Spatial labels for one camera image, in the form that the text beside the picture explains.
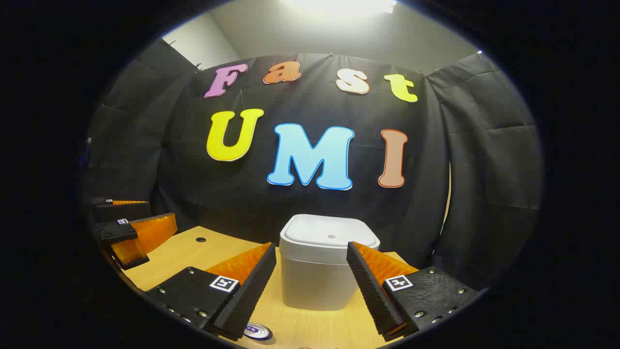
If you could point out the white desktop garbage bin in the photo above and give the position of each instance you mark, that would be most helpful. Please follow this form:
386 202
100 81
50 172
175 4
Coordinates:
315 271

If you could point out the black backdrop cloth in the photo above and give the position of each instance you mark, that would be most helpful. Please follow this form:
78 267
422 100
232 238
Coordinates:
310 203

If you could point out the wooden desktop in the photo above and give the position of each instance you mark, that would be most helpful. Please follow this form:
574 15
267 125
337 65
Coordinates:
189 252

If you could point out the blue pop can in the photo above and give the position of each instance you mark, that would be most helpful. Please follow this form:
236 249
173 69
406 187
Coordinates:
258 332

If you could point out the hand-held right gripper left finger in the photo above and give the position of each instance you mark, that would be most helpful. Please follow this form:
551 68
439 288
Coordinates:
252 295

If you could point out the ceiling light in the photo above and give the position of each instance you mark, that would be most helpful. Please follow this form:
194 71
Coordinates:
339 6

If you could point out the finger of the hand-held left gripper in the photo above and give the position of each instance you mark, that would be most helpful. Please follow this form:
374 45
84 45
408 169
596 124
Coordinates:
121 211
116 231

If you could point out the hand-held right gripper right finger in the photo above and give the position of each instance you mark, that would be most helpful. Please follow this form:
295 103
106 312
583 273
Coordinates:
370 291

